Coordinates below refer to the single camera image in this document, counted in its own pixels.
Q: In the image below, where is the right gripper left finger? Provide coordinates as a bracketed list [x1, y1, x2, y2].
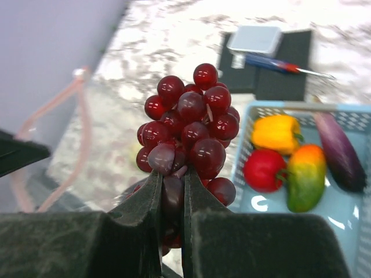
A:
[1, 172, 162, 277]

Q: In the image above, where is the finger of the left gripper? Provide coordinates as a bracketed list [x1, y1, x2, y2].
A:
[0, 130, 51, 177]

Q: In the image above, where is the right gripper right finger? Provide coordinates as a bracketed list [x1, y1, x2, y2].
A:
[183, 169, 350, 277]

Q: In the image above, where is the clear pink zip top bag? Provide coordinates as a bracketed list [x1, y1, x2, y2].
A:
[10, 68, 143, 213]

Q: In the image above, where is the red apple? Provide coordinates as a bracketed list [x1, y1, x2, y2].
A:
[243, 149, 287, 193]

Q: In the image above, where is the purple grape bunch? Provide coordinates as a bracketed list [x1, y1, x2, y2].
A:
[136, 63, 239, 255]

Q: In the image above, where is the yellow bell pepper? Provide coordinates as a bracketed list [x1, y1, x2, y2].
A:
[250, 115, 304, 155]

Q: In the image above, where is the blue plastic basket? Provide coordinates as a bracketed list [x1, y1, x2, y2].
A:
[229, 101, 370, 277]

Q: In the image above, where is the green leafy vegetable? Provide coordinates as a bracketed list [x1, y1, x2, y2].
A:
[286, 144, 327, 213]

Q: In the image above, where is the black flat box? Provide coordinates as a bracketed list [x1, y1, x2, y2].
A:
[218, 32, 259, 94]
[254, 30, 312, 101]

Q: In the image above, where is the blue red screwdriver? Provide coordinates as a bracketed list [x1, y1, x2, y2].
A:
[245, 54, 336, 80]

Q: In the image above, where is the small grey white box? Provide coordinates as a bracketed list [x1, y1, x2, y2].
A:
[227, 25, 283, 57]

